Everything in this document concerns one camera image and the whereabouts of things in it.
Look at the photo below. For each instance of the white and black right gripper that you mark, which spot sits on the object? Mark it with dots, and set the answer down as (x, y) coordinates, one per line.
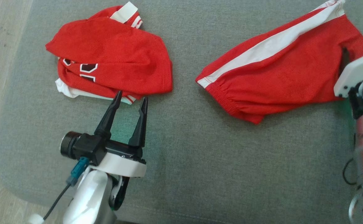
(358, 70)

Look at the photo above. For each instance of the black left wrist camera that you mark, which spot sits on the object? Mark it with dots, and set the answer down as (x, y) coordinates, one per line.
(82, 146)

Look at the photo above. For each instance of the red basketball jersey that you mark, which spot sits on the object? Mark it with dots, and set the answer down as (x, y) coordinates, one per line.
(119, 53)

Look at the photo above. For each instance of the red shorts with white stripe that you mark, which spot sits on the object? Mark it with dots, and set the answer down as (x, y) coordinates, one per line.
(281, 77)

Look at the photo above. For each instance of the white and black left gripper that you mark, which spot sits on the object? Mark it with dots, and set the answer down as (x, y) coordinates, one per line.
(122, 163)

